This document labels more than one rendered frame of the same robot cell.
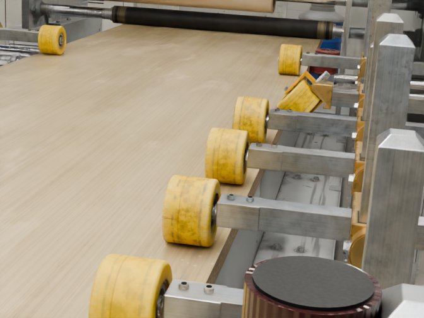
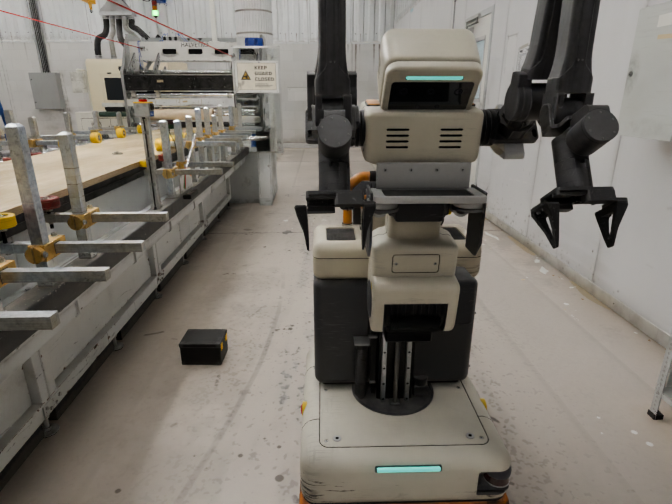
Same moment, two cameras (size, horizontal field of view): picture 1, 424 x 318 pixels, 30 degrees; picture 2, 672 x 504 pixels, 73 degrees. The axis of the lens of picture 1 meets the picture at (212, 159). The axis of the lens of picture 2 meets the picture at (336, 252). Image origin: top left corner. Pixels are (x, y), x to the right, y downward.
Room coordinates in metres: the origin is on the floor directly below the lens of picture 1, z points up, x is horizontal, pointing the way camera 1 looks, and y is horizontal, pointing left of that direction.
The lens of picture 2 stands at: (-2.61, -0.43, 1.25)
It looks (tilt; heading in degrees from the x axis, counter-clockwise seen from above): 19 degrees down; 348
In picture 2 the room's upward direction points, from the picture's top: straight up
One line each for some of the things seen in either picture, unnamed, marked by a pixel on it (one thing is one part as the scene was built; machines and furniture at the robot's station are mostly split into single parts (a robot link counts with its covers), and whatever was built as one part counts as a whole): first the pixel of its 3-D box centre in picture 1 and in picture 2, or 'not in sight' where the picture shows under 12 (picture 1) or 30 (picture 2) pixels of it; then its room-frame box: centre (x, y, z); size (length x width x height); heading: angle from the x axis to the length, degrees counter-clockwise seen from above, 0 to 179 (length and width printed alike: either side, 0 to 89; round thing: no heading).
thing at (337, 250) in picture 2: not in sight; (392, 297); (-1.25, -0.92, 0.59); 0.55 x 0.34 x 0.83; 80
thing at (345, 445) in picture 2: not in sight; (390, 417); (-1.34, -0.90, 0.16); 0.67 x 0.64 x 0.25; 170
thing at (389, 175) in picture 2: not in sight; (422, 209); (-1.63, -0.85, 0.99); 0.28 x 0.16 x 0.22; 80
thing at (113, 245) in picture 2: not in sight; (72, 247); (-1.14, 0.09, 0.80); 0.43 x 0.03 x 0.04; 80
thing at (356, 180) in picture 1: (371, 171); not in sight; (1.07, -0.23, 0.95); 0.14 x 0.06 x 0.05; 170
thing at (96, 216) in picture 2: not in sight; (106, 217); (-0.89, 0.05, 0.83); 0.43 x 0.03 x 0.04; 80
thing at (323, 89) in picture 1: (307, 93); not in sight; (1.60, -0.19, 0.95); 0.10 x 0.04 x 0.10; 80
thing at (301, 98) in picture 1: (299, 101); not in sight; (1.61, -0.17, 0.93); 0.09 x 0.08 x 0.09; 80
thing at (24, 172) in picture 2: not in sight; (32, 209); (-1.17, 0.16, 0.94); 0.04 x 0.04 x 0.48; 80
